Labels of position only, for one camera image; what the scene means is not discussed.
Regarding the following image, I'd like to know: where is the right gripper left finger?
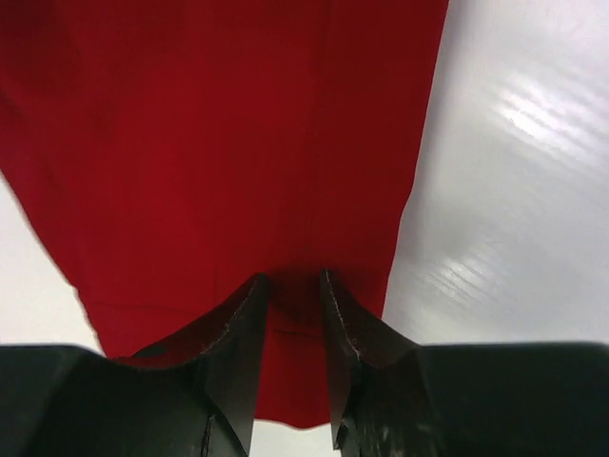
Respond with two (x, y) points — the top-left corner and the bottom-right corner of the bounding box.
(1, 274), (268, 457)

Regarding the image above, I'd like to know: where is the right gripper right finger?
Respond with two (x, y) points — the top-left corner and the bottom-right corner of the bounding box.
(320, 271), (608, 456)

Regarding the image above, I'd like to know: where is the red pleated skirt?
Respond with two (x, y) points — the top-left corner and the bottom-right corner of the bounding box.
(1, 1), (448, 428)

